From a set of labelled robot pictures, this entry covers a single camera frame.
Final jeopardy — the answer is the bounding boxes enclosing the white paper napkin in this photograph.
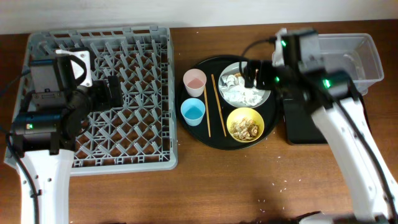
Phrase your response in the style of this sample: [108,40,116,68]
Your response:
[219,73,265,106]

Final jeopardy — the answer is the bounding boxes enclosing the white round plate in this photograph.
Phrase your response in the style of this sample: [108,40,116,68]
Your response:
[218,62,271,108]

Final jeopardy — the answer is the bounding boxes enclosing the yellow bowl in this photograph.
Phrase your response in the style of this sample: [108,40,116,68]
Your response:
[226,108,266,143]

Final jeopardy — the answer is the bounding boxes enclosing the food scraps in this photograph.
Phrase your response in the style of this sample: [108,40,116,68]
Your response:
[230,118,259,141]

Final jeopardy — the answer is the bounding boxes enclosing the pink plastic cup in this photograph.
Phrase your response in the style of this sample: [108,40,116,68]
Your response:
[183,68,207,98]

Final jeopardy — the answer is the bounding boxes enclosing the blue plastic cup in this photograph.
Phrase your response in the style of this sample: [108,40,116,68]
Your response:
[180,98,205,126]

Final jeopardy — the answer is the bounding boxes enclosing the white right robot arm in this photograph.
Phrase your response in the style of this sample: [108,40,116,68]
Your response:
[239,29,397,223]

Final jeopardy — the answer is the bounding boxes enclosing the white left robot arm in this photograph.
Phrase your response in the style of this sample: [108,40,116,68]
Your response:
[6,54,123,223]

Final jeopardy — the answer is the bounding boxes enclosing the grey dishwasher rack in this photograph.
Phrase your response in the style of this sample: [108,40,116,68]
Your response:
[4,25,178,177]

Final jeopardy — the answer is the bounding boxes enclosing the round black tray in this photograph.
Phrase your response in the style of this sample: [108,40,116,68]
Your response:
[175,55,281,151]

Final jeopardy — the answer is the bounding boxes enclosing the left wooden chopstick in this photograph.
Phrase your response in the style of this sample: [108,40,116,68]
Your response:
[203,86,211,138]

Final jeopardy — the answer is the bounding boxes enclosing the wooden chopstick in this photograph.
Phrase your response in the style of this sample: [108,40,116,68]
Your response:
[211,74,226,137]
[203,86,211,138]

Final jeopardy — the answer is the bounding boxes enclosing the right wooden chopstick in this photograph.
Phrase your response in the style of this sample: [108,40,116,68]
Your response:
[211,74,226,137]

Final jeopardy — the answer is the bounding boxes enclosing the black rectangular tray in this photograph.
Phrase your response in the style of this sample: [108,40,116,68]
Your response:
[282,99,327,145]

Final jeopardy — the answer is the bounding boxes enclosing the clear plastic bin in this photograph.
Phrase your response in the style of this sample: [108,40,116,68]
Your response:
[318,33,384,95]

